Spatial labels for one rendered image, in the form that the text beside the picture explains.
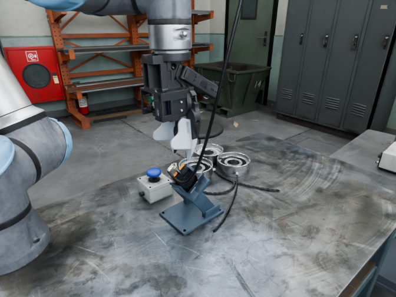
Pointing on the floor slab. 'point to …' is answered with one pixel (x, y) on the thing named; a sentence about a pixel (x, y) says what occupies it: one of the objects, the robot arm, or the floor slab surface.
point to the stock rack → (66, 55)
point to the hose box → (39, 74)
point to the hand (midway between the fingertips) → (183, 149)
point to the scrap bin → (233, 86)
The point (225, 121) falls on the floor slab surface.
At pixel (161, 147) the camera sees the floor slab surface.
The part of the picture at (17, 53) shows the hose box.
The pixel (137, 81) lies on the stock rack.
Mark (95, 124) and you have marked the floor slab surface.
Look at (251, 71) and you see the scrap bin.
